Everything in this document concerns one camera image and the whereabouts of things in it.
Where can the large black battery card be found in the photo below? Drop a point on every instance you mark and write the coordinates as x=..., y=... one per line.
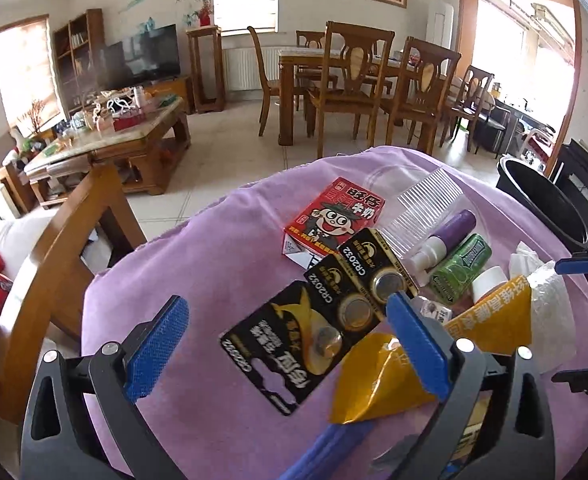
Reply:
x=279, y=330

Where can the wooden coffee table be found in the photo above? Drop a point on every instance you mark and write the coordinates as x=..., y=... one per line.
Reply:
x=138, y=132

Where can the small white bottle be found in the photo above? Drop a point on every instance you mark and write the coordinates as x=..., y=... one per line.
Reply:
x=489, y=280

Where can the white radiator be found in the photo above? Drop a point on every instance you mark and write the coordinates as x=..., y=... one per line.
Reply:
x=239, y=67

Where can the white standing air conditioner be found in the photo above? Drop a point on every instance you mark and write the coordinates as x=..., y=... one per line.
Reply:
x=439, y=25

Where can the clear plastic bag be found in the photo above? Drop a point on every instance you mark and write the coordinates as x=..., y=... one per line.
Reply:
x=556, y=305

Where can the pile of tabletop items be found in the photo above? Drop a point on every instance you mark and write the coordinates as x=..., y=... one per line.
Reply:
x=98, y=112

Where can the purple cloth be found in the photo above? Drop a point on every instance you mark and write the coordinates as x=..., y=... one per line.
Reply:
x=213, y=270

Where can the red flower pot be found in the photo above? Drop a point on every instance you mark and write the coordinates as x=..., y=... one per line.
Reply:
x=204, y=15

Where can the white sofa cushion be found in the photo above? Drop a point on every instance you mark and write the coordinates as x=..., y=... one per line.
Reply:
x=3, y=240

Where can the wooden bookcase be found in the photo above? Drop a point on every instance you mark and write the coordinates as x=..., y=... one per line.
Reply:
x=78, y=50

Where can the wooden sofa frame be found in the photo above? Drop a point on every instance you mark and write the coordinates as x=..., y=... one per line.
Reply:
x=58, y=260

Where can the yellow foil wrapper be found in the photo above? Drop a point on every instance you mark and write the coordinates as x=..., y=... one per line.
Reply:
x=374, y=375

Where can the flat screen television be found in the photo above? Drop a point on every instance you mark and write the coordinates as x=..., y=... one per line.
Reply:
x=143, y=55

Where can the purple spray bottle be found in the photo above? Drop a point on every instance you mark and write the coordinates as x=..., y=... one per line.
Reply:
x=454, y=230

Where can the blue plastic wrapper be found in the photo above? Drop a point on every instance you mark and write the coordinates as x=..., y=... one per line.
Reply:
x=324, y=452

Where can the wooden dining table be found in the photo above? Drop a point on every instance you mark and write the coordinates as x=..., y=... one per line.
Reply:
x=294, y=85

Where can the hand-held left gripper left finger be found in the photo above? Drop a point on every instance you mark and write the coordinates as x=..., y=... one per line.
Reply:
x=156, y=345

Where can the wooden television stand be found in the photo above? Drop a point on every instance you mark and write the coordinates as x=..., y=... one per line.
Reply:
x=173, y=90

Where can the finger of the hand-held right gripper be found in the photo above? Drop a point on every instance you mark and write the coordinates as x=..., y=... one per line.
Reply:
x=581, y=380
x=576, y=265

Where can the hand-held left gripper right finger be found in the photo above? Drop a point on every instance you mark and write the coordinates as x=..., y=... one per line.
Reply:
x=416, y=350

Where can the black stool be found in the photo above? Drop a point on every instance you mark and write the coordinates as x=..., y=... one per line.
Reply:
x=494, y=130

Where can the white tissue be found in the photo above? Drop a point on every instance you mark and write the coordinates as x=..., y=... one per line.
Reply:
x=521, y=262

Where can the red cartoon snack box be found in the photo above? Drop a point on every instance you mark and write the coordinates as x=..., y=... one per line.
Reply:
x=334, y=215

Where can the green gum pack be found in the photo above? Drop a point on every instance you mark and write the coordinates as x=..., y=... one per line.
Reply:
x=461, y=267

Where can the clear plastic comb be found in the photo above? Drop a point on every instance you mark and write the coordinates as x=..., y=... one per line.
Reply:
x=424, y=205

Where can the black trash bin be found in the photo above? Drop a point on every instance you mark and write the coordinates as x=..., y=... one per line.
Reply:
x=544, y=195

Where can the tall wooden plant stand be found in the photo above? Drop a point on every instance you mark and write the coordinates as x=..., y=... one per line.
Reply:
x=206, y=60

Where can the small black battery card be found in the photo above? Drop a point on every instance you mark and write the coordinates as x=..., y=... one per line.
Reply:
x=369, y=255
x=331, y=280

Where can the wooden dining chair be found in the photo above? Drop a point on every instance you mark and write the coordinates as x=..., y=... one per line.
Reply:
x=354, y=60
x=310, y=40
x=264, y=85
x=426, y=75
x=474, y=90

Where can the white plastic chair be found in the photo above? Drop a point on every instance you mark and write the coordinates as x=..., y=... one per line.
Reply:
x=534, y=145

